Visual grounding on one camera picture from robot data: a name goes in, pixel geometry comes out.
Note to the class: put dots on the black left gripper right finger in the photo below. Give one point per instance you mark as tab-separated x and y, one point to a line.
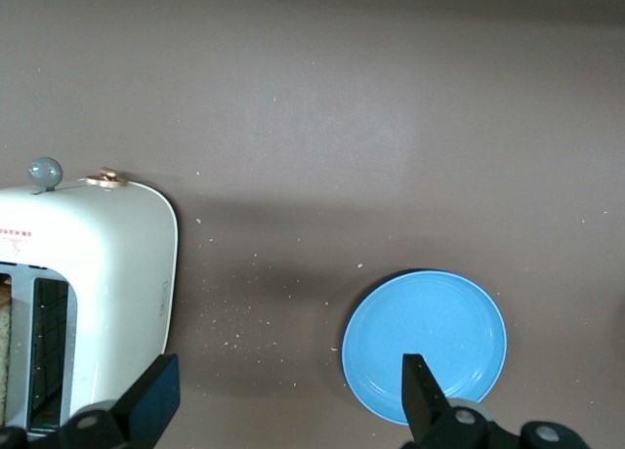
420	400

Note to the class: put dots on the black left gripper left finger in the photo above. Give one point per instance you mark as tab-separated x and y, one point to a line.
156	395

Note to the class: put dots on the brown bread slice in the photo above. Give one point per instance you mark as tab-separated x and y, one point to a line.
4	346

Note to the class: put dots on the blue plate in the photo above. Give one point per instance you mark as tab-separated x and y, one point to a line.
439	332

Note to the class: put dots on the white two-slot toaster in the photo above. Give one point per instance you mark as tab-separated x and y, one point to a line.
122	273

